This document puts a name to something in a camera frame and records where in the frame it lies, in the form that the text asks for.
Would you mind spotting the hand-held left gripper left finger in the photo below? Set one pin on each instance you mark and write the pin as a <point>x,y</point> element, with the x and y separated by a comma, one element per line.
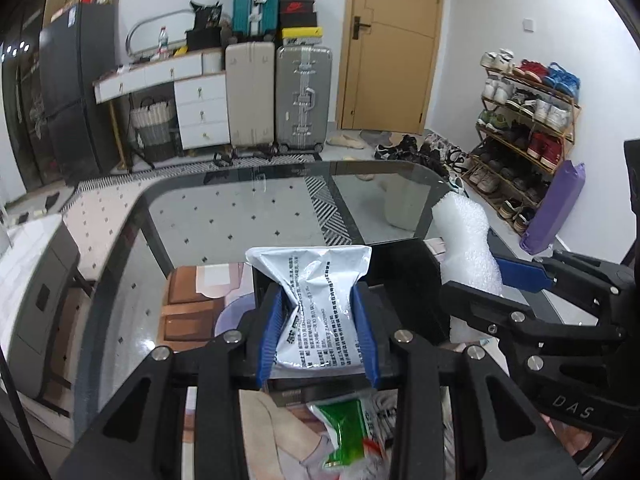
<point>270,332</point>

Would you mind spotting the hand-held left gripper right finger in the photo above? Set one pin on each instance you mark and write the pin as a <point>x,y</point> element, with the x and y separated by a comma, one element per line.
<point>367,337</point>

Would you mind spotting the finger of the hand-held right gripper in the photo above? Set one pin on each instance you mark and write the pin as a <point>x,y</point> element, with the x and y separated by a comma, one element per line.
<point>480,310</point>
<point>522,275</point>

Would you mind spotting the white printed foil packet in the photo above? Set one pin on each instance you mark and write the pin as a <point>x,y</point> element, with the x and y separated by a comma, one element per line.
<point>320,300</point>

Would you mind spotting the black storage box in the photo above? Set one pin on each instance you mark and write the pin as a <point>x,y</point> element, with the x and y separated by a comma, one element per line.
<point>400,280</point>

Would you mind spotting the white foam sheet roll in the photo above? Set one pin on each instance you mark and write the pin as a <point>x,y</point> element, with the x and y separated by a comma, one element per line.
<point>465,240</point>

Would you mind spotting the person's right hand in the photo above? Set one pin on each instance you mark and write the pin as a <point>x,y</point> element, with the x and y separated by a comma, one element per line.
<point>572,437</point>

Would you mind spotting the printed mat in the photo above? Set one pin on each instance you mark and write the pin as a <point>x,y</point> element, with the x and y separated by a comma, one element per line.
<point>190,300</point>

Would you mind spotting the green white packet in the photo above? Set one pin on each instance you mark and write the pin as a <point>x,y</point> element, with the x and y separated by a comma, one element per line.
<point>345,425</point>

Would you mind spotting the pile of dark shoes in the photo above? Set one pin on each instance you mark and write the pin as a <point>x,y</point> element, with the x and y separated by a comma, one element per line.
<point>425,150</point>

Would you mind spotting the wooden shoe rack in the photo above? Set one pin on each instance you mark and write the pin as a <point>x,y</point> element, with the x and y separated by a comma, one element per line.
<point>572,120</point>

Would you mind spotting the beige slipper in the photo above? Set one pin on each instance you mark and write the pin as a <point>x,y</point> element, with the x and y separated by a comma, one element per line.
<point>345,142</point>

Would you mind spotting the silver suitcase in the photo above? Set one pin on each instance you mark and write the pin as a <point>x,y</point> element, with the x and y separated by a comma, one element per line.
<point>302,100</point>

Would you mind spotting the woven laundry basket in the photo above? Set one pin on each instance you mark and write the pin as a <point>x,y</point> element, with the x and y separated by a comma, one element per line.
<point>155,125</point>

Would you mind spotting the beige suitcase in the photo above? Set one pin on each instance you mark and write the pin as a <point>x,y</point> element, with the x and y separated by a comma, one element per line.
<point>250,95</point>

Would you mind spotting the grey cabinet white top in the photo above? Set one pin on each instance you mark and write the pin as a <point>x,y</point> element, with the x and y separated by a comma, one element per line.
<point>35,280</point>

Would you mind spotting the white desk with drawers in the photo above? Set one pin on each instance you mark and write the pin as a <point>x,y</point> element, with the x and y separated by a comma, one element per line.
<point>200,95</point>

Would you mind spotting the wooden door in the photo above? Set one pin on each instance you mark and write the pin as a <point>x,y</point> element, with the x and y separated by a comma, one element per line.
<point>395,60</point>

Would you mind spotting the small yellow item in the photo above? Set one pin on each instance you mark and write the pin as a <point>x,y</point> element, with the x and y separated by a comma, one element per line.
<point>180,51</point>

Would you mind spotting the yellow white shoe box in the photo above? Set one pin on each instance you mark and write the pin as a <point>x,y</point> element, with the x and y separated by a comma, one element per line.
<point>302,36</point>

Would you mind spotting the black case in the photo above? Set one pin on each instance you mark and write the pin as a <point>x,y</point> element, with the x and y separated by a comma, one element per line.
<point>204,39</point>

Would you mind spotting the black fridge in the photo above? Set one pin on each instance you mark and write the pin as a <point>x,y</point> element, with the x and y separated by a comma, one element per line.
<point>75,100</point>

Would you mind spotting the plastic water bottle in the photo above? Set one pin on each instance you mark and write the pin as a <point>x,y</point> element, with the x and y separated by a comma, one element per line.
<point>163,45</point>

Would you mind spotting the plain black shoe box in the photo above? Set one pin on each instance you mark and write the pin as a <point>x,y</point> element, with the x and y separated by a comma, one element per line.
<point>298,20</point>

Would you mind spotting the black printed bag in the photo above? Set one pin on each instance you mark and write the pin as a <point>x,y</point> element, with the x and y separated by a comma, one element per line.
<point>206,16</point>

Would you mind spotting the black red shoe box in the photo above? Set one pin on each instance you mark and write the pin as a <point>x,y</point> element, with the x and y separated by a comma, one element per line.
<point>297,7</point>

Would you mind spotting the dark glass cabinet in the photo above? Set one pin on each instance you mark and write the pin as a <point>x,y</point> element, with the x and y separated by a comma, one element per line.
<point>22,110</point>

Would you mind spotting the white light switch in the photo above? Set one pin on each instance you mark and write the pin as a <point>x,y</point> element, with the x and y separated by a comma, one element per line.
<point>527,24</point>

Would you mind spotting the curved metal frame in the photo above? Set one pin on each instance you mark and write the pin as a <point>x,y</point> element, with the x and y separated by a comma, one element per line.
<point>145,19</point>

